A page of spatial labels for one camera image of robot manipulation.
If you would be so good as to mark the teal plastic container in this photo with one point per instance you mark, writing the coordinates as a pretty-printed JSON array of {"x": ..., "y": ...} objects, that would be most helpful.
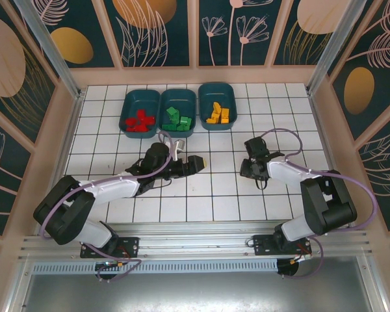
[
  {"x": 178, "y": 97},
  {"x": 139, "y": 97},
  {"x": 214, "y": 92}
]

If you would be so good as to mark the yellow power connector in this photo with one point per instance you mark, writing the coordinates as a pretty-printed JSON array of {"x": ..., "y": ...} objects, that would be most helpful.
[
  {"x": 294, "y": 261},
  {"x": 121, "y": 266}
]

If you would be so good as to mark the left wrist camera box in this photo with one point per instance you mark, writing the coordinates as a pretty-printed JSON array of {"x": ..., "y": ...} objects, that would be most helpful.
[{"x": 178, "y": 145}]

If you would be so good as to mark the long yellow lego brick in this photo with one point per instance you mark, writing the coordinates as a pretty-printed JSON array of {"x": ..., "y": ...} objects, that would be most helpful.
[{"x": 211, "y": 121}]

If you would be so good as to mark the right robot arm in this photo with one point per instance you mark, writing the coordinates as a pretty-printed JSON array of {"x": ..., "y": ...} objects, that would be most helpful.
[{"x": 328, "y": 201}]

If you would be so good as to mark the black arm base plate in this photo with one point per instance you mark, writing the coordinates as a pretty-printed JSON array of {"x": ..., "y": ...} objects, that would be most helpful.
[
  {"x": 263, "y": 245},
  {"x": 130, "y": 245}
]

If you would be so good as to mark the small green lego brick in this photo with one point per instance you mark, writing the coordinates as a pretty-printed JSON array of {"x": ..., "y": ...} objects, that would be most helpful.
[
  {"x": 172, "y": 112},
  {"x": 184, "y": 120},
  {"x": 183, "y": 127}
]

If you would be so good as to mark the long red lego brick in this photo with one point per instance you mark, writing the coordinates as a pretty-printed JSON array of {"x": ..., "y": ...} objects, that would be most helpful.
[{"x": 149, "y": 120}]

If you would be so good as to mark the aluminium mounting rail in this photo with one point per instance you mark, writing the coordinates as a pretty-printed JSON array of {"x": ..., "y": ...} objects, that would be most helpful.
[{"x": 195, "y": 237}]

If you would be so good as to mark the grey metal sheet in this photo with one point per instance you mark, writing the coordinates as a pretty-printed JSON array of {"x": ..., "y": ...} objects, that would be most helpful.
[{"x": 195, "y": 292}]

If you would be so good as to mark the aluminium frame post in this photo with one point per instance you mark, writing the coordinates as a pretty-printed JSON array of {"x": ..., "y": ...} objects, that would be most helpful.
[
  {"x": 54, "y": 55},
  {"x": 334, "y": 48}
]

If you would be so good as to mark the round yellow lego piece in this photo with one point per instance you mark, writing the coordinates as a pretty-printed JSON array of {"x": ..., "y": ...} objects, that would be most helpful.
[{"x": 216, "y": 107}]

